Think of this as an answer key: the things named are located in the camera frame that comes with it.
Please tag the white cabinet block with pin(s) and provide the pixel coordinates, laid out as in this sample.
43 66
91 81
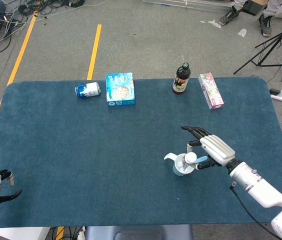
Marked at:
18 233

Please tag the blue carpet table mat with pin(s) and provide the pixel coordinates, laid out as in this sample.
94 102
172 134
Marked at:
81 150

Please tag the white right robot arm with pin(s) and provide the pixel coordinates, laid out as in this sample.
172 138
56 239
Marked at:
256 182

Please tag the white paper scrap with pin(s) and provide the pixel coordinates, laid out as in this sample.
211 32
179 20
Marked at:
242 33
214 23

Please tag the blue and white drink can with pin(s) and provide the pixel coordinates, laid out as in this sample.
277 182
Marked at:
88 90

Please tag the aluminium rail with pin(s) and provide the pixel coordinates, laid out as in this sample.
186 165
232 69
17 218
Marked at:
181 5

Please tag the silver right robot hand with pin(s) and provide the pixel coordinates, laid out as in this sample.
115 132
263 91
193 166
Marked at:
217 148

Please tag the light blue toothbrush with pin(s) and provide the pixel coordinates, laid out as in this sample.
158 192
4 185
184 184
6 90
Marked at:
202 158

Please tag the dark tea bottle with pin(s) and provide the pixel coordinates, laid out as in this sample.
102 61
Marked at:
181 81

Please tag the white floral toothpaste tube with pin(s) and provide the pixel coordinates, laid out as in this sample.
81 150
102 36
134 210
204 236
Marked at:
190 158

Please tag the pink floral box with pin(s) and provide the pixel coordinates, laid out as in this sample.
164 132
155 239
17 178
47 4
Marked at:
211 91

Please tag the blue cereal box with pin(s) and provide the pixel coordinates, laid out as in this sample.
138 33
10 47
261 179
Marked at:
120 90

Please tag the person in grey trousers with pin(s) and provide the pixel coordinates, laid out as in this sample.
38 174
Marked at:
266 25

